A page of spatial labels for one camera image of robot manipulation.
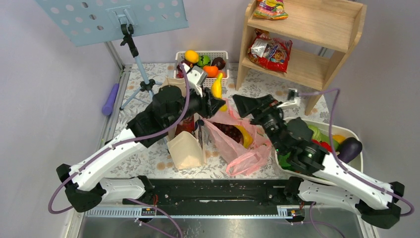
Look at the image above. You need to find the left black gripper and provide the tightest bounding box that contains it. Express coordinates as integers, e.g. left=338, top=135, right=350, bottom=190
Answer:
left=166, top=84, right=225, bottom=128

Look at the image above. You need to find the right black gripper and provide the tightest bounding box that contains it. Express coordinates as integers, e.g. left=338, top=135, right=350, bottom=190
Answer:
left=232, top=94, right=286, bottom=154

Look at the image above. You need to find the single yellow banana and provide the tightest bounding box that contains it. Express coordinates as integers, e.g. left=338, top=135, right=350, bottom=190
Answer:
left=211, top=73, right=223, bottom=99

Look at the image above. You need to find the orange fruit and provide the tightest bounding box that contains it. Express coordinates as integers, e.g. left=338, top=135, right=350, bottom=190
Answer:
left=203, top=65, right=219, bottom=78

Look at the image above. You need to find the yellow banana bunch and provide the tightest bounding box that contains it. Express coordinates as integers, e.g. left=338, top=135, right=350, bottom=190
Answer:
left=235, top=125, right=253, bottom=149

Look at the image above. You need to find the dark red grapes bunch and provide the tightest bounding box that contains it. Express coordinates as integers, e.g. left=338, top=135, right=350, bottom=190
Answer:
left=212, top=122, right=243, bottom=143

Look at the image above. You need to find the beige canvas tote bag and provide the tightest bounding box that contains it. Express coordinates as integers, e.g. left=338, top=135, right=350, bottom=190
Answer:
left=159, top=77, right=208, bottom=171

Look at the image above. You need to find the pink plastic grocery bag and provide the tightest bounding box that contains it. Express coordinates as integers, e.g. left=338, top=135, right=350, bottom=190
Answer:
left=203, top=105, right=272, bottom=177

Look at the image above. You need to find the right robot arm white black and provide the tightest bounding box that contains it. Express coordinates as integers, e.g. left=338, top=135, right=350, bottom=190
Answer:
left=233, top=95, right=405, bottom=229

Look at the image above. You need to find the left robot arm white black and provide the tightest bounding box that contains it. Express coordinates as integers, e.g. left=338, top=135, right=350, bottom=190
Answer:
left=56, top=85, right=225, bottom=213

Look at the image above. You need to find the pink snack packet in tote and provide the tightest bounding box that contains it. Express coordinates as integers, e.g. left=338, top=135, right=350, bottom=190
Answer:
left=175, top=117, right=195, bottom=136

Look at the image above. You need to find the dark red plum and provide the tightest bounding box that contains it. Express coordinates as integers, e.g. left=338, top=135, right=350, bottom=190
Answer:
left=211, top=57, right=226, bottom=70

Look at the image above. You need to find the white perforated fruit basket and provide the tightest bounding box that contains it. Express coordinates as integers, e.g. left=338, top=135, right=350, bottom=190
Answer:
left=170, top=51, right=230, bottom=87

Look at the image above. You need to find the red snack bag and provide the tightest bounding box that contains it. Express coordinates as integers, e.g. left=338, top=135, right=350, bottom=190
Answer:
left=247, top=29, right=293, bottom=73

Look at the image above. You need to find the green cabbage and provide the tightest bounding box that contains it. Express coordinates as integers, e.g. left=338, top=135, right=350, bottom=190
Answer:
left=307, top=124, right=322, bottom=142

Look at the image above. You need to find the yellow orange pepper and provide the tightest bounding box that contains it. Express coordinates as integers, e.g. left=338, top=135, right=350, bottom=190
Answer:
left=333, top=134, right=346, bottom=144

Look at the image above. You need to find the white vegetable bin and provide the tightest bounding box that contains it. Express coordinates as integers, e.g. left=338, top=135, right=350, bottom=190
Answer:
left=271, top=119, right=364, bottom=186

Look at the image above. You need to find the purple eggplant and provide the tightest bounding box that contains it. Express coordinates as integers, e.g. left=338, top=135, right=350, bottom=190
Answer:
left=337, top=137, right=363, bottom=164

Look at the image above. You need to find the colourful snack bag top shelf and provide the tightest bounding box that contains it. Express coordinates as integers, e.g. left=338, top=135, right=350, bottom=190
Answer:
left=253, top=0, right=289, bottom=20

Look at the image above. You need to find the wooden two-tier shelf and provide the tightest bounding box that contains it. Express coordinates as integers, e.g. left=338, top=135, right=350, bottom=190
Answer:
left=235, top=0, right=368, bottom=116

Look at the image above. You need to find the light blue music stand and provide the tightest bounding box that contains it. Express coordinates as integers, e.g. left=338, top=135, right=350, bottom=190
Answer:
left=37, top=0, right=189, bottom=101

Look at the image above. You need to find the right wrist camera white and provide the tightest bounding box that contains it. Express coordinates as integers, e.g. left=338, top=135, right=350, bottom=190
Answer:
left=278, top=88, right=301, bottom=109

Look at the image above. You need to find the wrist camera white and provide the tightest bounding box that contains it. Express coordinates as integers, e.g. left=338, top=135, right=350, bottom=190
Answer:
left=179, top=63, right=208, bottom=97
left=278, top=88, right=301, bottom=109

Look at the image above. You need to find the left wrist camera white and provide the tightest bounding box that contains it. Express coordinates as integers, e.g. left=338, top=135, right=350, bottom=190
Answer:
left=179, top=63, right=208, bottom=97

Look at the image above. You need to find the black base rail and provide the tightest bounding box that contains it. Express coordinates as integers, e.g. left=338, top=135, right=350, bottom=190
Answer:
left=122, top=176, right=304, bottom=216

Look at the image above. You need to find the purple handle tool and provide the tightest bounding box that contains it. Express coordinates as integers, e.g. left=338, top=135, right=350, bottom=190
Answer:
left=102, top=83, right=119, bottom=116

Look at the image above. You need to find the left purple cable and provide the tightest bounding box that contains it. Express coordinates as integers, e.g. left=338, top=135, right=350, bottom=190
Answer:
left=47, top=60, right=191, bottom=215

